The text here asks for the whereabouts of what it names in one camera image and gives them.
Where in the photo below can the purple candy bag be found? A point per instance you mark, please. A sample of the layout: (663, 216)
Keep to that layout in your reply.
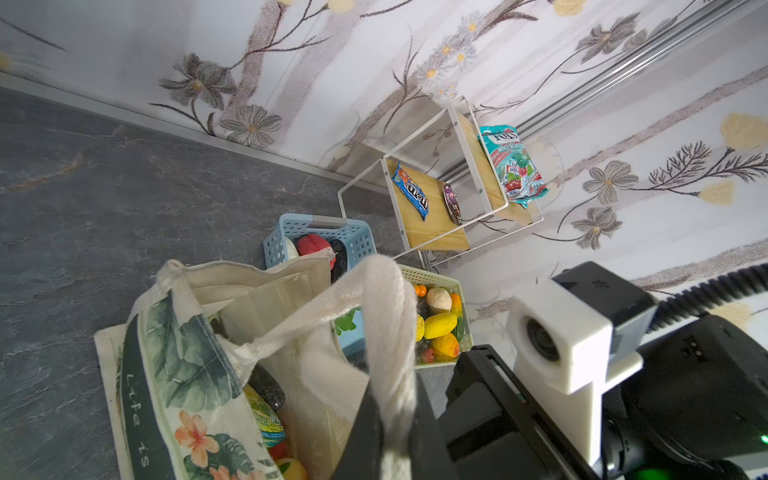
(452, 204)

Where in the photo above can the yellow squash toy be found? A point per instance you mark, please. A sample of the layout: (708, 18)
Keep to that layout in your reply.
(292, 469)

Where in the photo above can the green snack packet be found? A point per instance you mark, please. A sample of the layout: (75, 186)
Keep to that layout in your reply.
(268, 422)

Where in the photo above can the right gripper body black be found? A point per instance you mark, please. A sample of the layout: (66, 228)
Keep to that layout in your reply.
(494, 429)

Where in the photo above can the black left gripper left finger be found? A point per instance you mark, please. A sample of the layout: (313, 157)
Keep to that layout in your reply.
(362, 456)

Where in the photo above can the white wire wooden shelf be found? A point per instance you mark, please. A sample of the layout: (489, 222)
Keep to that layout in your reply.
(443, 149)

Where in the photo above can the blue plastic basket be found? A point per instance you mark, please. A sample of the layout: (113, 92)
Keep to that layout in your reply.
(350, 240)

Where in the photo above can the teal snack packet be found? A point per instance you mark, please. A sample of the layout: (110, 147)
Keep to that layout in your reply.
(520, 179)

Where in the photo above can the red bell pepper toy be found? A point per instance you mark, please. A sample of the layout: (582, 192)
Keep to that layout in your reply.
(313, 243)

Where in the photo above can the orange mango toy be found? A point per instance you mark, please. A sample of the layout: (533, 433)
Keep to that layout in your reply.
(445, 348)

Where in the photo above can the canvas tote bag floral print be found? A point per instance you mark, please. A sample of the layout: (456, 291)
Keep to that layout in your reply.
(175, 371)

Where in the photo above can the green plastic basket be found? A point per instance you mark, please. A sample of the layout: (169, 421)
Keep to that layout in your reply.
(424, 357)

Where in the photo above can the dark eggplant toy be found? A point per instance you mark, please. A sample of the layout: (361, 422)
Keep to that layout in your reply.
(267, 387)

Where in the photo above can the yellow lemon toy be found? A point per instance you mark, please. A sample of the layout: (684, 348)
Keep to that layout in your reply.
(420, 329)

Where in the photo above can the blue candy bag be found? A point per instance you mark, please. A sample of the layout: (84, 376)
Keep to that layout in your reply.
(411, 190)

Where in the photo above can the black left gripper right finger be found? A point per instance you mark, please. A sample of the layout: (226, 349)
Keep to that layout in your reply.
(427, 449)

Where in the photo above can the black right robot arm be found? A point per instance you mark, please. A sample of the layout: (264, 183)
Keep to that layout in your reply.
(700, 399)

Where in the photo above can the white garlic bulb toy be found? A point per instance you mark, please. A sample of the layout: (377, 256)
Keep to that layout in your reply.
(439, 300)

